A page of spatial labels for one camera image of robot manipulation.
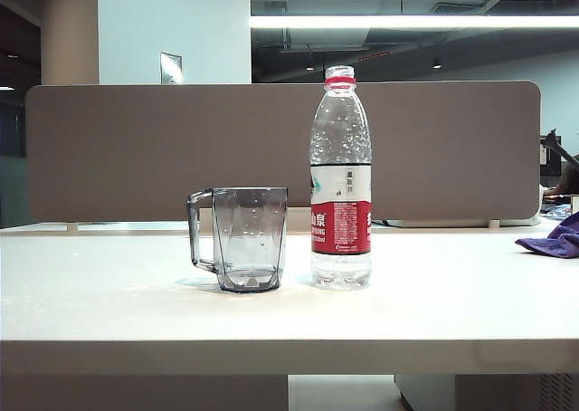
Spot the clear water bottle red label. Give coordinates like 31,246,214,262
309,65,374,291

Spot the transparent grey plastic mug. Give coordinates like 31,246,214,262
187,186,290,294

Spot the brown fabric desk divider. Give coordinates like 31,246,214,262
24,80,543,225

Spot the long white ceiling light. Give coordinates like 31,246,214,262
249,14,579,29

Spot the ceiling air vent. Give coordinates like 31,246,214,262
432,1,489,14

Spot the black computer monitor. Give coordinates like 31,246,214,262
540,134,564,177

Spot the purple cloth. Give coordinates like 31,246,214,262
514,210,579,259

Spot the seated person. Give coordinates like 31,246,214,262
542,155,579,199

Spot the grey cabinet under table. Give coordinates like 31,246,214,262
394,373,579,411

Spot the silver wall plaque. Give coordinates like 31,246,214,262
158,51,184,85

